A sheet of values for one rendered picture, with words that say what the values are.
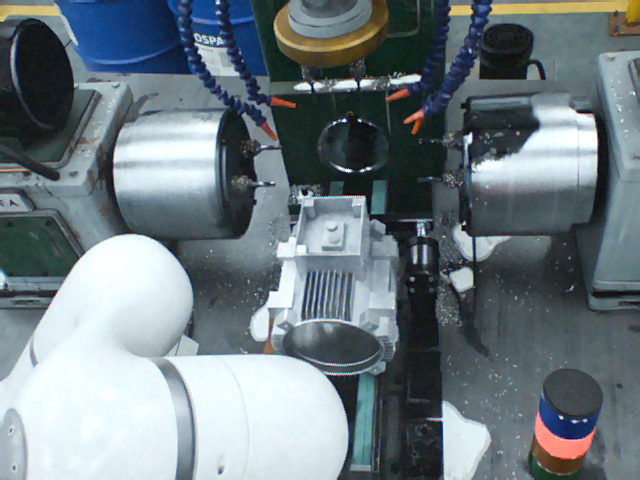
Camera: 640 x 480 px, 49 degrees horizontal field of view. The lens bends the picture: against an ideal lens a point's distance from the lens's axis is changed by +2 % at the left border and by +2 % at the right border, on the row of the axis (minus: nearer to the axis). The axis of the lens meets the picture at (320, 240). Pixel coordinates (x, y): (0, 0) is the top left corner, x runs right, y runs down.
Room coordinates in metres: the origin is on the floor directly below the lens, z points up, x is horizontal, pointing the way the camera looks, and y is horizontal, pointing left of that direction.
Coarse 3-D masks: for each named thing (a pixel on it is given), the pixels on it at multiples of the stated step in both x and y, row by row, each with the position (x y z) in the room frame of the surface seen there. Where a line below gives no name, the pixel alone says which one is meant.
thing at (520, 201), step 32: (480, 96) 0.93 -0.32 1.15; (512, 96) 0.90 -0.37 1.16; (544, 96) 0.88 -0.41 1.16; (480, 128) 0.84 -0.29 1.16; (512, 128) 0.82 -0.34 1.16; (544, 128) 0.81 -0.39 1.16; (576, 128) 0.79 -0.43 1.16; (480, 160) 0.79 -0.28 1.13; (512, 160) 0.78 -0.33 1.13; (544, 160) 0.77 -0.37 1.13; (576, 160) 0.75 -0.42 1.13; (480, 192) 0.76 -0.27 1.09; (512, 192) 0.75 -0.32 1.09; (544, 192) 0.74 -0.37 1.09; (576, 192) 0.72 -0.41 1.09; (480, 224) 0.75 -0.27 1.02; (512, 224) 0.74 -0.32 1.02; (544, 224) 0.73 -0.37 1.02; (576, 224) 0.73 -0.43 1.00
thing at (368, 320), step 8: (296, 224) 0.79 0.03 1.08; (376, 224) 0.74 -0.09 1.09; (296, 232) 0.77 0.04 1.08; (376, 232) 0.73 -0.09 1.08; (384, 232) 0.73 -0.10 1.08; (288, 312) 0.61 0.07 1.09; (368, 312) 0.58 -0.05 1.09; (280, 320) 0.60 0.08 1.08; (288, 320) 0.59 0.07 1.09; (360, 320) 0.57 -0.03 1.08; (368, 320) 0.56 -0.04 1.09; (376, 320) 0.57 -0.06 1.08; (280, 328) 0.60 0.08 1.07; (288, 328) 0.59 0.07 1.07; (368, 328) 0.56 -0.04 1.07; (376, 328) 0.56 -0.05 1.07; (376, 368) 0.56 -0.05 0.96; (384, 368) 0.56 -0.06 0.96
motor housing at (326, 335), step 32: (288, 288) 0.67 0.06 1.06; (320, 288) 0.62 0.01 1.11; (352, 288) 0.62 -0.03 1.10; (384, 288) 0.63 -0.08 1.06; (320, 320) 0.58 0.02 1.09; (352, 320) 0.57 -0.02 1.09; (384, 320) 0.58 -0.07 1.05; (288, 352) 0.60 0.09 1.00; (320, 352) 0.62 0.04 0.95; (352, 352) 0.61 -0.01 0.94; (384, 352) 0.56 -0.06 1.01
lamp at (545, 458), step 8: (536, 440) 0.33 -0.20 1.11; (536, 448) 0.33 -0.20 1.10; (536, 456) 0.33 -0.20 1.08; (544, 456) 0.32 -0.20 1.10; (552, 456) 0.31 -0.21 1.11; (584, 456) 0.31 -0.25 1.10; (544, 464) 0.32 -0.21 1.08; (552, 464) 0.31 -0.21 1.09; (560, 464) 0.31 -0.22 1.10; (568, 464) 0.30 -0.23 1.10; (576, 464) 0.31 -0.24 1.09; (560, 472) 0.31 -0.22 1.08; (568, 472) 0.30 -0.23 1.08
